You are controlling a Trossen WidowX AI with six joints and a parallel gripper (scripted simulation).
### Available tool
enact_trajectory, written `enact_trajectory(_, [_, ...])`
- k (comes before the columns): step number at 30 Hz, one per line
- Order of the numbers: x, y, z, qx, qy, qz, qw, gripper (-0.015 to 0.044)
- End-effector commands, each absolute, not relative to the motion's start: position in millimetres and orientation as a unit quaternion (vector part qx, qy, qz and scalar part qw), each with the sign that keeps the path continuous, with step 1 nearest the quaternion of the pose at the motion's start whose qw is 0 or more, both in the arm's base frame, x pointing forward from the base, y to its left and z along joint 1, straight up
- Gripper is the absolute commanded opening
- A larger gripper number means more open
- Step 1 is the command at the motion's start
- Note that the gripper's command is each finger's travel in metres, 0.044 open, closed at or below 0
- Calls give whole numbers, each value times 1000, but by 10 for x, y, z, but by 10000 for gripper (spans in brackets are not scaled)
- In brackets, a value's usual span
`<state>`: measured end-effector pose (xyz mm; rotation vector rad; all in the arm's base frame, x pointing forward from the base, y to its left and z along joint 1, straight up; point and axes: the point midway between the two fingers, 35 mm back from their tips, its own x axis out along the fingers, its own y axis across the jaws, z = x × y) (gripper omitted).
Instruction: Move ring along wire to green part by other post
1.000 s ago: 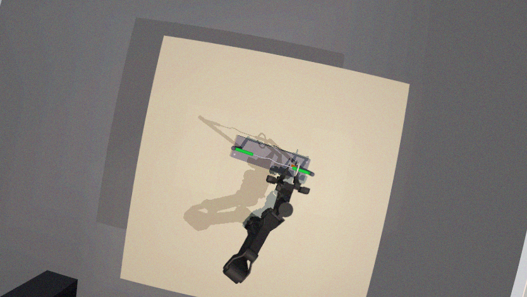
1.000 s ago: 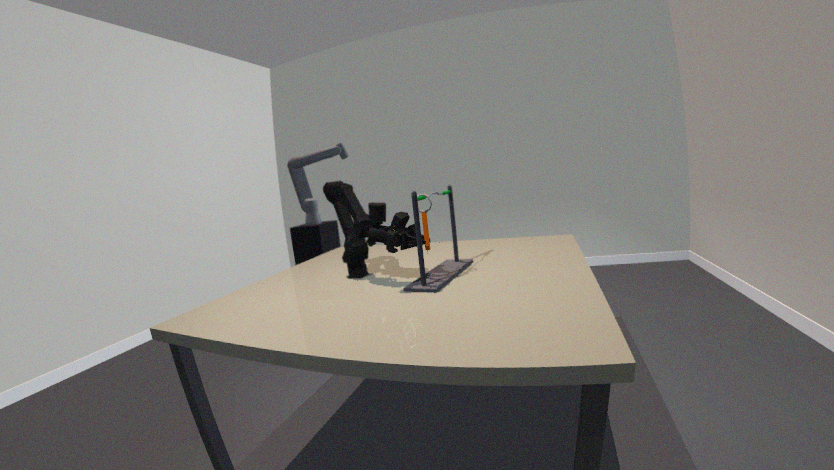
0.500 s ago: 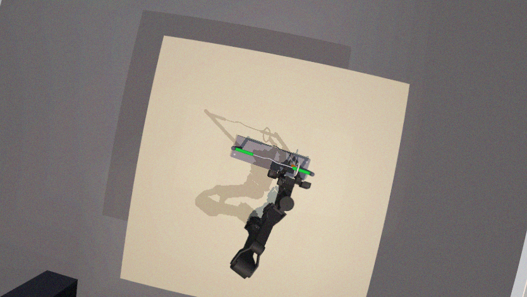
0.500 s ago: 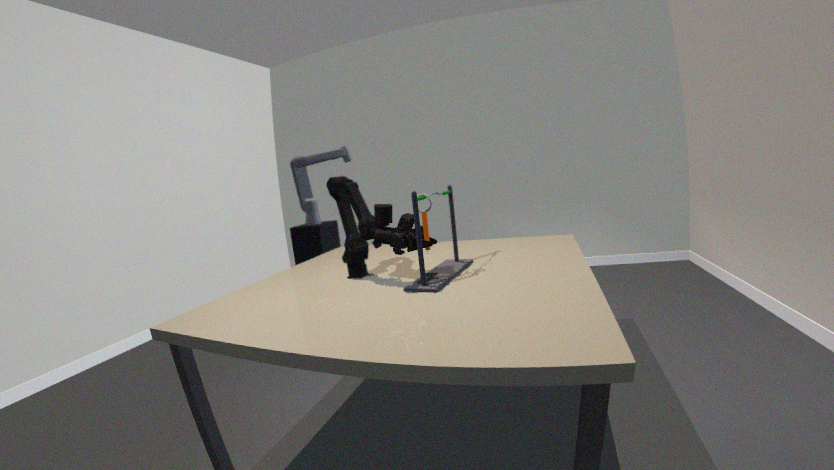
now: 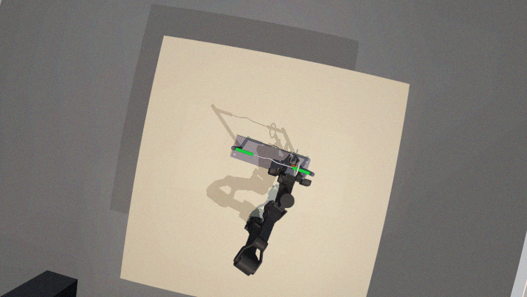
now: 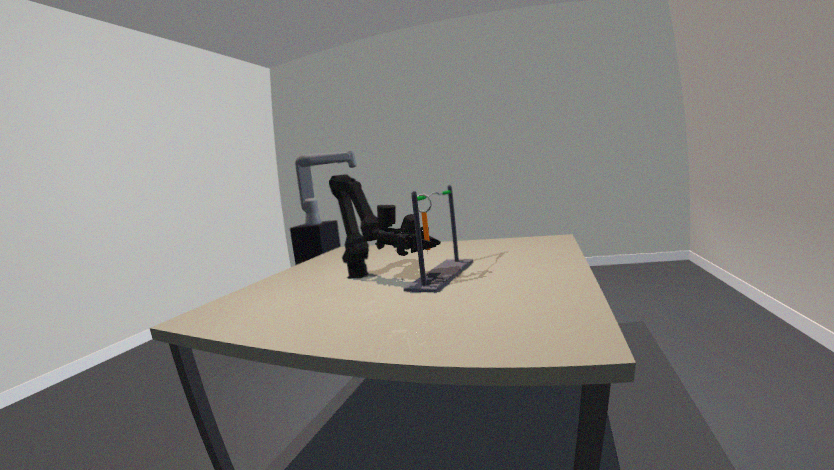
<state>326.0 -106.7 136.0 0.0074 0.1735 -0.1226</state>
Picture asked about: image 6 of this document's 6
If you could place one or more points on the orange handle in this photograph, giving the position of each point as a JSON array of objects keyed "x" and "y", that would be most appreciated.
[{"x": 424, "y": 218}]

